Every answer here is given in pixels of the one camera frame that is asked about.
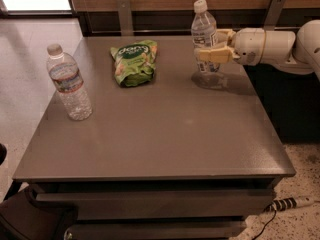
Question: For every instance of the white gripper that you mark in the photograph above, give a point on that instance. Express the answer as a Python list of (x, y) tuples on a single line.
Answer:
[(249, 45)]

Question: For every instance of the white labelled water bottle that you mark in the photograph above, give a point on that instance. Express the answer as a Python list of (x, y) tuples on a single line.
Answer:
[(203, 29)]

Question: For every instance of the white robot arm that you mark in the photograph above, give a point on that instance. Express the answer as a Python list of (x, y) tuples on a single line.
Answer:
[(295, 53)]

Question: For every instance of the dark robot base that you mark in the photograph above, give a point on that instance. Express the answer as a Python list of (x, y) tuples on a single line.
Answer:
[(23, 218)]

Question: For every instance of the clear upright water bottle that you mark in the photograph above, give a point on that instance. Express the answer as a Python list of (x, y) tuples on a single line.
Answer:
[(65, 74)]

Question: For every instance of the green snack bag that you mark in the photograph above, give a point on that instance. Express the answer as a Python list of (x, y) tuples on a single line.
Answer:
[(135, 63)]

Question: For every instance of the grey drawer cabinet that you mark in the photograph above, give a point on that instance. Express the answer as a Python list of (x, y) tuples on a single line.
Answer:
[(166, 160)]

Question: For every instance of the white power strip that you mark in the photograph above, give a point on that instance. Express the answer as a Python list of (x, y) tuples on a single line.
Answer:
[(289, 203)]

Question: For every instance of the left metal wall bracket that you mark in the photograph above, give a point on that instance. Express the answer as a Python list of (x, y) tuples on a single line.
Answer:
[(125, 17)]

